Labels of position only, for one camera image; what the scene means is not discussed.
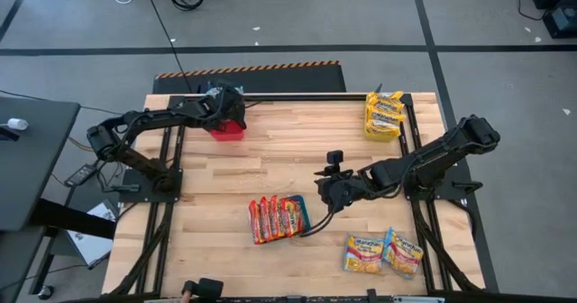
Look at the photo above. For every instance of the black power adapter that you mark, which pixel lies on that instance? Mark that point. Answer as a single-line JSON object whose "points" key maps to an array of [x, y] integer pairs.
{"points": [[81, 174]]}

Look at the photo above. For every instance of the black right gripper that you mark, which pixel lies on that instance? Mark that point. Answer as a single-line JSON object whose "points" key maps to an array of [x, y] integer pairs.
{"points": [[342, 191]]}

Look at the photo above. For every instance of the blue-edged Maruchan ramen pack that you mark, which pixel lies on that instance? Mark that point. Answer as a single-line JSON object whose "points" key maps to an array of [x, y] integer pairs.
{"points": [[403, 253], [212, 87], [363, 255]]}

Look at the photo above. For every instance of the teal plastic bin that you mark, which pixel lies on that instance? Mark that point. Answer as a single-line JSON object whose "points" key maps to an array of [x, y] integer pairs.
{"points": [[305, 213]]}

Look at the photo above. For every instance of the pink plastic bin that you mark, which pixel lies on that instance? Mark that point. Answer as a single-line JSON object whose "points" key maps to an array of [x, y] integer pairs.
{"points": [[227, 134]]}

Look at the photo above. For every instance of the black desk base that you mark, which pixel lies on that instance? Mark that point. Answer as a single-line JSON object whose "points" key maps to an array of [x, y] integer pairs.
{"points": [[67, 217]]}

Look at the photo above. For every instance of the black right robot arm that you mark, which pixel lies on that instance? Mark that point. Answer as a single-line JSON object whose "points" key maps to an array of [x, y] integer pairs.
{"points": [[433, 156]]}

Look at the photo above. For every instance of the dark grey desk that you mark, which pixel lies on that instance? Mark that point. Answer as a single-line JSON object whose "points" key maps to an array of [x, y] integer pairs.
{"points": [[31, 172]]}

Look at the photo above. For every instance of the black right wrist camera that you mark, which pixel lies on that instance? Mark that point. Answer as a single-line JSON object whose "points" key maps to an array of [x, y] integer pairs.
{"points": [[335, 157]]}

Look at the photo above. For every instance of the yellow Maruchan ramen pack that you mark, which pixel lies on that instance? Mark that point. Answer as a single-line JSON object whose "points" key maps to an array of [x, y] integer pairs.
{"points": [[385, 95], [383, 129], [385, 118], [387, 107]]}

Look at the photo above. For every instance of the white printed box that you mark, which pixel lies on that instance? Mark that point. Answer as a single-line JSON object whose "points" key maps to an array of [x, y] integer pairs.
{"points": [[90, 244]]}

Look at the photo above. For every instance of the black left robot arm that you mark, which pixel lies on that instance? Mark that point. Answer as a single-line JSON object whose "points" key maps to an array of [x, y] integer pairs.
{"points": [[153, 116]]}

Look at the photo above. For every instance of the black hazard-striped floor mat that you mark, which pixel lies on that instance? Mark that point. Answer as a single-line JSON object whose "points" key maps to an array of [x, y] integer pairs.
{"points": [[270, 79]]}

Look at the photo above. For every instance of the black caster wheel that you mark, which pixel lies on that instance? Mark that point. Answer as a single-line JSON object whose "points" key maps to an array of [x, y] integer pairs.
{"points": [[46, 292]]}

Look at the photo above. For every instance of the stack of yellow snack packets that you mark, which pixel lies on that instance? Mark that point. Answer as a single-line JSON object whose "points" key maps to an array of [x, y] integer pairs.
{"points": [[376, 138]]}

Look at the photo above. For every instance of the white bottle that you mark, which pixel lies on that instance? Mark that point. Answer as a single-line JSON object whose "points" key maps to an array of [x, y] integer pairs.
{"points": [[18, 124]]}

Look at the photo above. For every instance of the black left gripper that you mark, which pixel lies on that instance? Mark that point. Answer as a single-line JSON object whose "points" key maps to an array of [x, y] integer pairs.
{"points": [[227, 107]]}

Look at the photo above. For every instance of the red Maruchan ramen pack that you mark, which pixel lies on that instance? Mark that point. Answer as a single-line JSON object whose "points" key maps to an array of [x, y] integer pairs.
{"points": [[290, 217], [255, 224], [276, 217], [265, 219]]}

